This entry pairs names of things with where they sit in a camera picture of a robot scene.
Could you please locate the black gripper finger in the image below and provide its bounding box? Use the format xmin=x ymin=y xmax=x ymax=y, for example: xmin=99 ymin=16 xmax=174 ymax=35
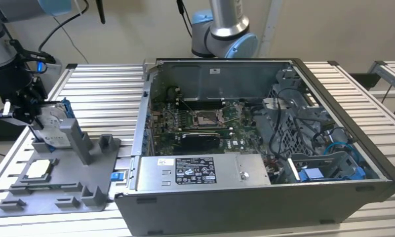
xmin=28 ymin=108 xmax=44 ymax=129

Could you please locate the black box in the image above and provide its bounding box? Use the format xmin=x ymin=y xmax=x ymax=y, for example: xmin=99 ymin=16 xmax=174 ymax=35
xmin=349 ymin=73 xmax=382 ymax=91

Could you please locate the thin wall cable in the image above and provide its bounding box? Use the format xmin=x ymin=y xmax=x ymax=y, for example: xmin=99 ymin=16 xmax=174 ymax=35
xmin=56 ymin=19 xmax=89 ymax=64

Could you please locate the grey perforated drive cage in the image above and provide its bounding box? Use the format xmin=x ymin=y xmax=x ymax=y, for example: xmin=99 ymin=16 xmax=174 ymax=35
xmin=252 ymin=83 xmax=335 ymax=158

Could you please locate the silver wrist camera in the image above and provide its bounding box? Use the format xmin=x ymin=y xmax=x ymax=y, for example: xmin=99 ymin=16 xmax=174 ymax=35
xmin=0 ymin=98 xmax=29 ymax=126

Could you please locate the blue wire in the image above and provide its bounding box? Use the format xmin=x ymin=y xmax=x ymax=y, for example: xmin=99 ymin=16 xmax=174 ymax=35
xmin=323 ymin=127 xmax=358 ymax=160

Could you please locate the metal socket cover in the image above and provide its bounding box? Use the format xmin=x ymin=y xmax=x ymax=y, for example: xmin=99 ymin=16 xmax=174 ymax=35
xmin=219 ymin=101 xmax=247 ymax=124

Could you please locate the black graphics card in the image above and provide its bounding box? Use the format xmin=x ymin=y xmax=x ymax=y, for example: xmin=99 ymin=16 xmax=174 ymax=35
xmin=180 ymin=132 xmax=222 ymax=149

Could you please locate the black antenna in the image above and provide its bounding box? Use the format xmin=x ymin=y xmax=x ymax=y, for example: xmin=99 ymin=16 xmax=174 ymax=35
xmin=96 ymin=0 xmax=105 ymax=25

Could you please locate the thin wire locking lever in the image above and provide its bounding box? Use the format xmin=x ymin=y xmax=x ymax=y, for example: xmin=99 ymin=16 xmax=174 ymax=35
xmin=182 ymin=98 xmax=199 ymax=115

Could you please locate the black hanging cable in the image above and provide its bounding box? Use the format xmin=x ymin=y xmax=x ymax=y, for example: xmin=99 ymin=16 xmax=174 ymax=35
xmin=176 ymin=0 xmax=195 ymax=38

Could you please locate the thick black cable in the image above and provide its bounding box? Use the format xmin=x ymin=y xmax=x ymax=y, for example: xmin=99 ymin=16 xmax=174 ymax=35
xmin=39 ymin=0 xmax=91 ymax=54

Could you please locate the silver CPU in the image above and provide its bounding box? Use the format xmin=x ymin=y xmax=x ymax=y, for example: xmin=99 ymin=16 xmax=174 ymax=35
xmin=24 ymin=159 xmax=55 ymax=178

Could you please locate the grey metal disk bay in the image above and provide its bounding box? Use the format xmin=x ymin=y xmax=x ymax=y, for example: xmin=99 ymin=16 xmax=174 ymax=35
xmin=288 ymin=150 xmax=382 ymax=185

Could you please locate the grey parts rack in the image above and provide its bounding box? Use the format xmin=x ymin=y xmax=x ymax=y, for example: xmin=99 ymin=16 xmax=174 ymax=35
xmin=0 ymin=118 xmax=121 ymax=218

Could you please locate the black wire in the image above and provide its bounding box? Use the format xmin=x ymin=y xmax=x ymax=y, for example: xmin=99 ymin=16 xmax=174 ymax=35
xmin=268 ymin=88 xmax=306 ymax=158

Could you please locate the green motherboard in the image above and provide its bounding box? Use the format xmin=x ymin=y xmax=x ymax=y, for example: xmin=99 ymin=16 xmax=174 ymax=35
xmin=150 ymin=98 xmax=264 ymax=156

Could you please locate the black stand with base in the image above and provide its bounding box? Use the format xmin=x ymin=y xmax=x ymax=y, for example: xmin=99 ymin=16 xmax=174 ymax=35
xmin=0 ymin=106 xmax=24 ymax=141

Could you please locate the silver power supply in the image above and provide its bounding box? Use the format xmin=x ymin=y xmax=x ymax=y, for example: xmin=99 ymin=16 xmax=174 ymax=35
xmin=136 ymin=154 xmax=272 ymax=192

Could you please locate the blue carrier in bay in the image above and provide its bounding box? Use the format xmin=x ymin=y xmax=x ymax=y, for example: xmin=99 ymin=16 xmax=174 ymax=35
xmin=298 ymin=167 xmax=326 ymax=181

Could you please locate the hard disk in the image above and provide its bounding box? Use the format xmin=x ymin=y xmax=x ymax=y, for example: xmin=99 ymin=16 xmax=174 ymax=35
xmin=31 ymin=97 xmax=73 ymax=149

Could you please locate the black open PC case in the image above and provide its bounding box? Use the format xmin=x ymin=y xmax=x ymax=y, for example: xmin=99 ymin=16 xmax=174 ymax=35
xmin=113 ymin=58 xmax=395 ymax=237

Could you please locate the black RAM slot bank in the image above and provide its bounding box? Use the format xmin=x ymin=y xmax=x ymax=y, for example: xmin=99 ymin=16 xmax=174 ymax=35
xmin=179 ymin=97 xmax=227 ymax=111

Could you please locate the CPU socket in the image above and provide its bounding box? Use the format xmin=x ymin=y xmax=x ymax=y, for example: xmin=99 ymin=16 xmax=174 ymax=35
xmin=191 ymin=108 xmax=227 ymax=129

